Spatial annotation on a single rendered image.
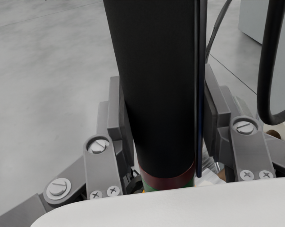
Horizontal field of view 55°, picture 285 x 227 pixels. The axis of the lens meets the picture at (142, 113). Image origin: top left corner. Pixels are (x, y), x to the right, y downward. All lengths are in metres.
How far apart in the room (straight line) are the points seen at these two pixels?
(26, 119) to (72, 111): 0.43
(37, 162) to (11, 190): 0.26
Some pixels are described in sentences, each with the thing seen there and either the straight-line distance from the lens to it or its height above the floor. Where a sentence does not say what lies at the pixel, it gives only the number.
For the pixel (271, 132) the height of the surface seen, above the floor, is 1.38.
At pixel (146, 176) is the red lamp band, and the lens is 0.16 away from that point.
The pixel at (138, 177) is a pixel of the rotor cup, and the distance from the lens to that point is 0.42.
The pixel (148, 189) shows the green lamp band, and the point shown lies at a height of 1.44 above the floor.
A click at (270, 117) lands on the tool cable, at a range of 0.25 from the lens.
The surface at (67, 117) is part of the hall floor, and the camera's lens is 2.57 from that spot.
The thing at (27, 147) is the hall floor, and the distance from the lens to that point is 2.46.
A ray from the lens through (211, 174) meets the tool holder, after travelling 0.25.
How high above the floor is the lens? 1.58
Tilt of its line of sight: 42 degrees down
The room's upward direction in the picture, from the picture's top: 10 degrees counter-clockwise
